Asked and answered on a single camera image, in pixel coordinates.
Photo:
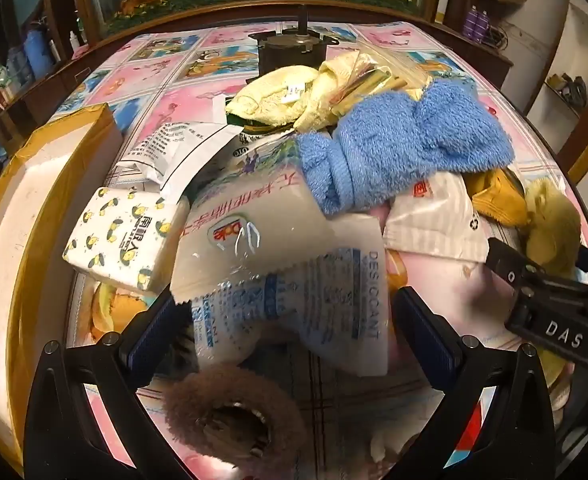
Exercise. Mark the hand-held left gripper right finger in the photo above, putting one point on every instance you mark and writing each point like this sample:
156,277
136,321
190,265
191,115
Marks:
426,335

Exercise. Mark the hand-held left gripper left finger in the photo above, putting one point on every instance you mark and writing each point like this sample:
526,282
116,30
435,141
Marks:
150,332

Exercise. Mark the yellow plush duck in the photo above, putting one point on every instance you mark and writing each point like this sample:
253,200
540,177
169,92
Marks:
553,225

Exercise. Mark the brown fuzzy scrunchie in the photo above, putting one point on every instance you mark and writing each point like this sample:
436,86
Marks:
189,400

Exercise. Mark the beige striped bag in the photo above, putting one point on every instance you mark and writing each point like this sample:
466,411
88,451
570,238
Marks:
438,220

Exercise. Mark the white blue desiccant packet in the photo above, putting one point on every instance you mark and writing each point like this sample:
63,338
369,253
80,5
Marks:
324,305

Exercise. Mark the white foam box yellow tape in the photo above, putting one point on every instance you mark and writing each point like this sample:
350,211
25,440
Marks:
24,260

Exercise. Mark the lemon print tissue pack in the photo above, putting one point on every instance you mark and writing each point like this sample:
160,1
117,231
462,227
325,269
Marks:
124,235

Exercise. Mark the white foil packet black text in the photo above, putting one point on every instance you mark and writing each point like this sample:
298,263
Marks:
174,147

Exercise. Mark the wooden side cabinet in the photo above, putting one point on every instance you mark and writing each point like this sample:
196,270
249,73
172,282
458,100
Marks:
473,57

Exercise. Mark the purple bottle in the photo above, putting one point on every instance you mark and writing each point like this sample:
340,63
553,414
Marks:
469,22
482,26

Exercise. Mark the cartoon printed tablecloth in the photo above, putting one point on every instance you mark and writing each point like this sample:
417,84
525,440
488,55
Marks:
174,90

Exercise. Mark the pale yellow towel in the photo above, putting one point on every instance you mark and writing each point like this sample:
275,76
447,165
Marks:
274,95

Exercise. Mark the blue bottle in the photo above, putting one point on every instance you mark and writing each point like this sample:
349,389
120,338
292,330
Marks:
39,55

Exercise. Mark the small white bottle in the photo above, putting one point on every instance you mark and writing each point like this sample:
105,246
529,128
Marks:
74,39

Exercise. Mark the black electric motor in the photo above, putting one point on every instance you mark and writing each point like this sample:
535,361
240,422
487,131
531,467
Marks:
284,50

